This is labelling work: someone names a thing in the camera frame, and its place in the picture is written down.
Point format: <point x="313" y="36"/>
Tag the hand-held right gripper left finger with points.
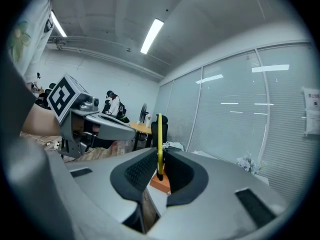
<point x="100" y="184"/>

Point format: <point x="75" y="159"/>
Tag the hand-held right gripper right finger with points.
<point x="215" y="209"/>

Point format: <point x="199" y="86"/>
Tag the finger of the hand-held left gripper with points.
<point x="103" y="144"/>
<point x="115" y="131"/>

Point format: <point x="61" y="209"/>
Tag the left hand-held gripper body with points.
<point x="62" y="96"/>

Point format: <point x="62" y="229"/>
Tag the yellow utility knife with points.
<point x="160" y="139"/>

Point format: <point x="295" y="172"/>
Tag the orange box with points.
<point x="160" y="184"/>

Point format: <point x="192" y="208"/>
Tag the person's left forearm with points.
<point x="41" y="121"/>

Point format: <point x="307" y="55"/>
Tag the person's left hand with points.
<point x="77" y="125"/>

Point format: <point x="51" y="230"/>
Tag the group of black office chairs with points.
<point x="45" y="96"/>

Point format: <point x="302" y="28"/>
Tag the round wooden table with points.
<point x="142" y="128"/>

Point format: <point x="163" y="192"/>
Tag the black standing fan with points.
<point x="143" y="112"/>

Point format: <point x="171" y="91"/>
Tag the black office chair with headrest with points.
<point x="155" y="134"/>

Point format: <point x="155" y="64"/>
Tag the white power strip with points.
<point x="53" y="145"/>

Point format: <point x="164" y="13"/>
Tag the pale artificial flowers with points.
<point x="247" y="163"/>

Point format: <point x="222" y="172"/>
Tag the grey ceiling pipes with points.
<point x="100" y="51"/>

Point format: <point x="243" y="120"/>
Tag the crumpled light cloth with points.
<point x="173" y="146"/>

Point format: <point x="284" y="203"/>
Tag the person's white flower-print shirt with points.
<point x="30" y="41"/>

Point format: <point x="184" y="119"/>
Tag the long ceiling light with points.
<point x="151" y="36"/>
<point x="58" y="24"/>

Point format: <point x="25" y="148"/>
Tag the glass partition with blinds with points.
<point x="232" y="114"/>

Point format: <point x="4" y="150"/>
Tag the paper notices on glass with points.
<point x="312" y="109"/>

